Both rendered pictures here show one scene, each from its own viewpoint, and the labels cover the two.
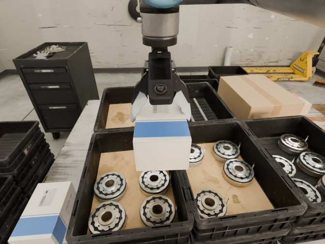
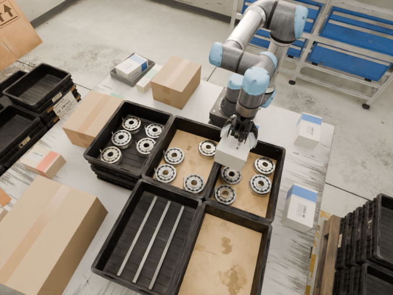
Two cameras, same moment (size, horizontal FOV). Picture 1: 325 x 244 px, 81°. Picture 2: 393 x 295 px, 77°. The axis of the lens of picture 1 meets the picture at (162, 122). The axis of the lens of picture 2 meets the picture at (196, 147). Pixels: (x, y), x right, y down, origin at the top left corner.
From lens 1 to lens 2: 116 cm
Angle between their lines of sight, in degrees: 87
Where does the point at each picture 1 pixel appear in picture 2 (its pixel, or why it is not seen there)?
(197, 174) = (199, 171)
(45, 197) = (303, 211)
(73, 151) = (289, 286)
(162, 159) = not seen: hidden behind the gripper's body
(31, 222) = (307, 196)
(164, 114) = not seen: hidden behind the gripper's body
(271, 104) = (72, 189)
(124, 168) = (247, 200)
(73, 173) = (286, 250)
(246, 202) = (185, 144)
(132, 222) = (250, 162)
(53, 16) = not seen: outside the picture
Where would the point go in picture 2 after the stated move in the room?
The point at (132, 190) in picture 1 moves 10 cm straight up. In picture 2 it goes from (245, 180) to (250, 170)
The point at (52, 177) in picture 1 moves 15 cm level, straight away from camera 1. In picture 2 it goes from (304, 254) to (320, 289)
